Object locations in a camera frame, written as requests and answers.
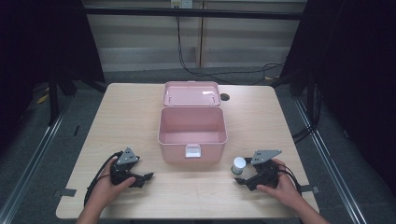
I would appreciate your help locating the grey tape strip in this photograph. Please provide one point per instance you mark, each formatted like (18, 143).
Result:
(309, 188)
(68, 192)

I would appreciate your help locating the pink plastic storage box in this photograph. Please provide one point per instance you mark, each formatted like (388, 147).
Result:
(191, 124)

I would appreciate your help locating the dark curtain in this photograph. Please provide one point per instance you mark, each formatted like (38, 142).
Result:
(40, 46)
(355, 77)

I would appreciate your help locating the metal floor rail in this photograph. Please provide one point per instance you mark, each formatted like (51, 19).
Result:
(34, 161)
(330, 161)

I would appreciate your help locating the black metal stand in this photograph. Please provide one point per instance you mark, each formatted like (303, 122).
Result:
(53, 102)

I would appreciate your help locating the white bottle with green label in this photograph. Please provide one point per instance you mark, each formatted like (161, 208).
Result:
(238, 163)

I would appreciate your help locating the black horizontal metal bar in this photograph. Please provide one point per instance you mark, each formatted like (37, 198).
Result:
(193, 13)

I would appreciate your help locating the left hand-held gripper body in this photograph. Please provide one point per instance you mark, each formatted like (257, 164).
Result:
(122, 169)

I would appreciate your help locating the small black floor strip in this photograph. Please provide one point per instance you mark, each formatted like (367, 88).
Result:
(76, 130)

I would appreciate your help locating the yellow floor tape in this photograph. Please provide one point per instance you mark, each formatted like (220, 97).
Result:
(42, 99)

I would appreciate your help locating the person's left hand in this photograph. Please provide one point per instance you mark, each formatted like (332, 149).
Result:
(104, 189)

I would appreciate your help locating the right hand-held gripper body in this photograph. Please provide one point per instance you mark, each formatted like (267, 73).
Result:
(266, 172)

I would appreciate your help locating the white wall socket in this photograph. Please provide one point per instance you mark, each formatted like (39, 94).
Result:
(182, 3)

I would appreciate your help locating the person's right hand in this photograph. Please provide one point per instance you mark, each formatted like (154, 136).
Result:
(281, 189)

